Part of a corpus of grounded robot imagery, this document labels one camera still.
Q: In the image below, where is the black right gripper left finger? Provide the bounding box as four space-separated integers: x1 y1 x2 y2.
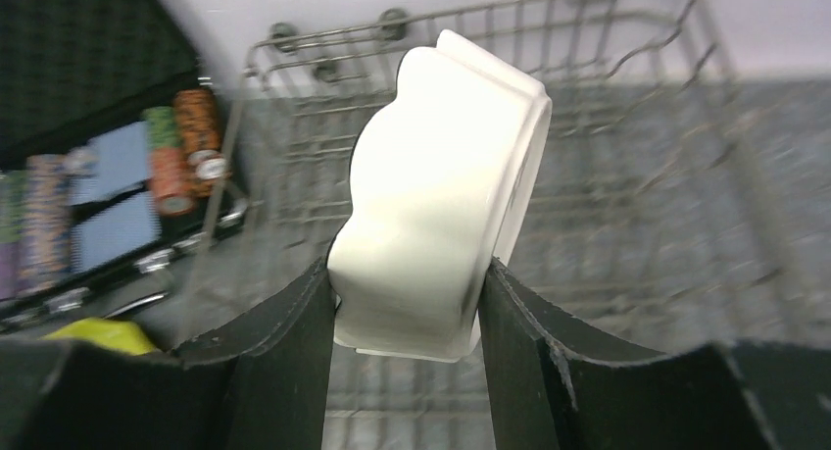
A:
1 259 335 449

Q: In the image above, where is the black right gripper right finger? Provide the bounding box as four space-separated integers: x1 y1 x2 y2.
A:
478 261 830 449

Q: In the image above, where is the green scalloped plate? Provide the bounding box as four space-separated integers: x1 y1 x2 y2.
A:
42 317 160 356

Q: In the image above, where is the white scalloped bowl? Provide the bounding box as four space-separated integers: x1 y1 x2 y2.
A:
326 29 553 363

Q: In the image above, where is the black poker chip case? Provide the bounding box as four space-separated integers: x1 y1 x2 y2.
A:
1 0 210 334

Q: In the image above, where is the grey wire dish rack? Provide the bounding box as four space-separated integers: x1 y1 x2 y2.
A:
184 0 830 449

